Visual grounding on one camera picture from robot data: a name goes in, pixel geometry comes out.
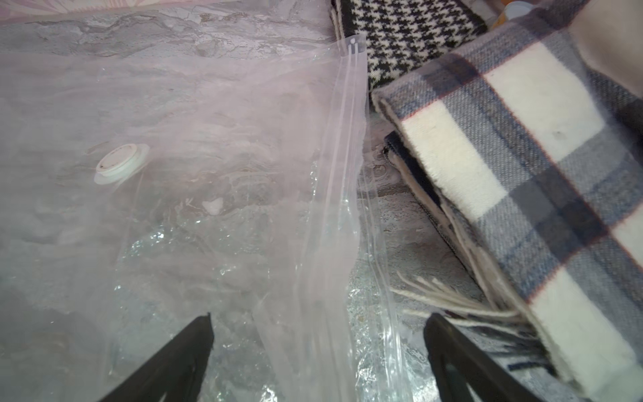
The navy grey checked scarf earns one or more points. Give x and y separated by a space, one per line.
443 214

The cream grey plaid scarf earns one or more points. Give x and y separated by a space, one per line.
534 132

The black white houndstooth scarf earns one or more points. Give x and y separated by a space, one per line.
401 36

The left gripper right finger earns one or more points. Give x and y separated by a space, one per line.
462 370

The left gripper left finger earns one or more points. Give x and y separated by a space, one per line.
176 372

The clear plastic vacuum bag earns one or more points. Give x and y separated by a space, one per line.
228 205

